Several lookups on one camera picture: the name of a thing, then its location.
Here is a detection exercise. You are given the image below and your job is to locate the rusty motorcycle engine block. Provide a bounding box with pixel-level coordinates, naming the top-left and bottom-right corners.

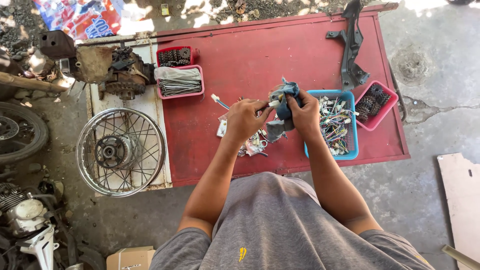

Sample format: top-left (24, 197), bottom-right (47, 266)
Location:
top-left (39, 30), bottom-right (157, 101)

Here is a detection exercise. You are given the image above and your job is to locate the motorcycle tyre wheel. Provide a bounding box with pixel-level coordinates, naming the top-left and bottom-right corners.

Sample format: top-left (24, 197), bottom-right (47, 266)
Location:
top-left (0, 101), bottom-right (50, 166)

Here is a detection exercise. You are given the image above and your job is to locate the blue plastic basket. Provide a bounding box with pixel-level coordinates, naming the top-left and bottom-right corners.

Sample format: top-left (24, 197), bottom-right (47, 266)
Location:
top-left (304, 89), bottom-right (359, 161)

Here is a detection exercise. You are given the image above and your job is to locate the person's right hand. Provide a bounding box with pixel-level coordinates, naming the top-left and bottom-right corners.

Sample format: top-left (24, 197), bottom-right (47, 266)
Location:
top-left (286, 89), bottom-right (322, 142)

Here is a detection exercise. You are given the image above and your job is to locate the wire harness with white connector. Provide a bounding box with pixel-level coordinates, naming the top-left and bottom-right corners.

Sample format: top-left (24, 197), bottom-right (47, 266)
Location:
top-left (211, 94), bottom-right (281, 113)

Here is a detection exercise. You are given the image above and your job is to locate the wooden pole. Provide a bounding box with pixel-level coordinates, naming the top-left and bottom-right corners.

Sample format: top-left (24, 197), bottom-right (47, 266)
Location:
top-left (0, 71), bottom-right (69, 94)

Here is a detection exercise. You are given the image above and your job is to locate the pile of packaged small parts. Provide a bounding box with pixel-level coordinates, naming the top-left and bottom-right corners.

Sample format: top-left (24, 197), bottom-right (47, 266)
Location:
top-left (216, 112), bottom-right (289, 158)

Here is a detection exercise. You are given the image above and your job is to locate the person's left hand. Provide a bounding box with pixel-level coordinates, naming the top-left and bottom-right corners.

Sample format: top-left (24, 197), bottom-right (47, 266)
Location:
top-left (224, 98), bottom-right (275, 145)

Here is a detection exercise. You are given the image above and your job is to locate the cardboard box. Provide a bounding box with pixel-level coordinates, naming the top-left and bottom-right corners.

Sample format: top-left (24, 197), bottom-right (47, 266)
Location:
top-left (106, 245), bottom-right (156, 270)

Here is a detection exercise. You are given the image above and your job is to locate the black plastic motorcycle bracket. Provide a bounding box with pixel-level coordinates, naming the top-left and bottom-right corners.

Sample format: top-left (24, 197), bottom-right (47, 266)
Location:
top-left (325, 0), bottom-right (371, 93)

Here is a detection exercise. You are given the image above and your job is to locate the blue-grey cleaning rag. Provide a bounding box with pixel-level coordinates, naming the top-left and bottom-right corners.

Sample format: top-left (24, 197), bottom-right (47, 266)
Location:
top-left (265, 77), bottom-right (303, 143)

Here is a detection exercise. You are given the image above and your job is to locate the red metal table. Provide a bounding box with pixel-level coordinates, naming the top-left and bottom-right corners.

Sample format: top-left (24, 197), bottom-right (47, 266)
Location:
top-left (79, 3), bottom-right (411, 188)

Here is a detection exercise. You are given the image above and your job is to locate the silver motorcycle engine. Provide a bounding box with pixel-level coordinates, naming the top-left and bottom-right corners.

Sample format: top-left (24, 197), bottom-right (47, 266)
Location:
top-left (0, 182), bottom-right (68, 270)

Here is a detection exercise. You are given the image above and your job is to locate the colourful printed banner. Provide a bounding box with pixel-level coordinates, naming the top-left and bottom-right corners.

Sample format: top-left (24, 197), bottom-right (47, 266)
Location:
top-left (33, 0), bottom-right (122, 41)

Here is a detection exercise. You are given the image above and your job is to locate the pink basket of metal spokes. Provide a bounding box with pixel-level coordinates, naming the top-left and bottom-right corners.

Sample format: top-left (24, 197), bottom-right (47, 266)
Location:
top-left (154, 65), bottom-right (205, 100)

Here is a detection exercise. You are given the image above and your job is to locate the heap of coloured wire harnesses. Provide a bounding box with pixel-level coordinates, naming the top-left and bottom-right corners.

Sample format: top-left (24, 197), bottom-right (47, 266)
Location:
top-left (318, 96), bottom-right (360, 156)

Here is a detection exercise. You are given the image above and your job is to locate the pale plywood board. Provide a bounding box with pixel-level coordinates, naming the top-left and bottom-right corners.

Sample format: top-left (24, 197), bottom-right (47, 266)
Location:
top-left (437, 152), bottom-right (480, 270)

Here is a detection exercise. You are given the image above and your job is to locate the spoked motorcycle wheel rim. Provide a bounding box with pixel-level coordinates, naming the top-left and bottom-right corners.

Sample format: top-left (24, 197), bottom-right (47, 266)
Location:
top-left (76, 107), bottom-right (168, 198)

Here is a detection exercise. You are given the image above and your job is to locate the person's grey t-shirt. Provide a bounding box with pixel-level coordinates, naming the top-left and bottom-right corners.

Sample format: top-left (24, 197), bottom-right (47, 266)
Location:
top-left (149, 172), bottom-right (436, 270)

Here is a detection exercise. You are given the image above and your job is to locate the white worn panel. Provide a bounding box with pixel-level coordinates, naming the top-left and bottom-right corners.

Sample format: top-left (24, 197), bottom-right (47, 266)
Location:
top-left (85, 37), bottom-right (173, 197)

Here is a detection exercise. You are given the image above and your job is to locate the red basket of sprockets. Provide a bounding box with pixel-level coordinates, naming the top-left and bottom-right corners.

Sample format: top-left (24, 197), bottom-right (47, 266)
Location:
top-left (156, 46), bottom-right (200, 68)

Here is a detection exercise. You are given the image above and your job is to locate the pink basket of sprockets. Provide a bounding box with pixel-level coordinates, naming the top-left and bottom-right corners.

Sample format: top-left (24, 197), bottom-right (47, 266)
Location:
top-left (354, 80), bottom-right (399, 132)

